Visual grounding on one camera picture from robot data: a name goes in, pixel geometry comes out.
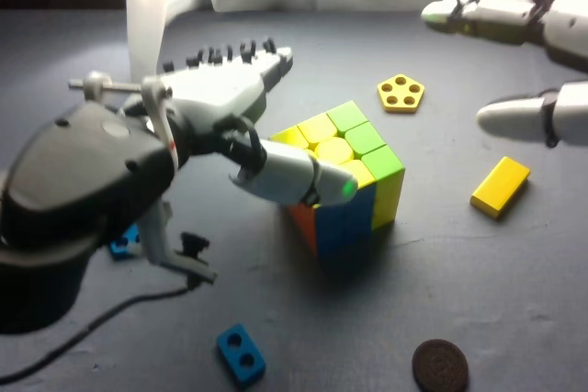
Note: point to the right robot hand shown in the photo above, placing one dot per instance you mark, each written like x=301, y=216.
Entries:
x=496, y=11

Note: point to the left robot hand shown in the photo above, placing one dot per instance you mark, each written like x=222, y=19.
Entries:
x=220, y=89

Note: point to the multicolour puzzle cube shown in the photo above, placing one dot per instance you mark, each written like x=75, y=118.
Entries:
x=381, y=181

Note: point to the yellow pentagon block with holes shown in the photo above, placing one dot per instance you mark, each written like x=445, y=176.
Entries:
x=401, y=91

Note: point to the yellow rectangular block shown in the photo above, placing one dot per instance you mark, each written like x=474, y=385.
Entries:
x=500, y=185

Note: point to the blue pentagon block with holes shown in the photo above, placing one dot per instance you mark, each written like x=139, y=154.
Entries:
x=117, y=252

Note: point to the blue two-hole block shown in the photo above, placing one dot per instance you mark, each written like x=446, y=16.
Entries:
x=242, y=350

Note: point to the grey table cloth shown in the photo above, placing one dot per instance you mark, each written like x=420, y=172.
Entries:
x=413, y=282

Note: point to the dark chocolate sandwich cookie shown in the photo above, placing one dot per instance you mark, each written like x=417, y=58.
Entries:
x=441, y=364

